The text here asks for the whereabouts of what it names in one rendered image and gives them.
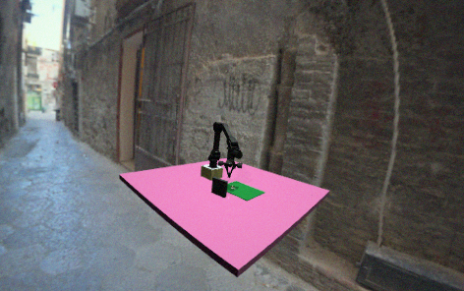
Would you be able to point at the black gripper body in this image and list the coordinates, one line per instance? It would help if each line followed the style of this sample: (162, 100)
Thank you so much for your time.
(220, 163)

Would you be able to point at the black cooling fan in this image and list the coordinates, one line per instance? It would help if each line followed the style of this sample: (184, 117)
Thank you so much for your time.
(219, 187)

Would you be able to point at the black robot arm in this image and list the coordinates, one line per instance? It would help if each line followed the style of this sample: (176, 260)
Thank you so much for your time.
(233, 147)

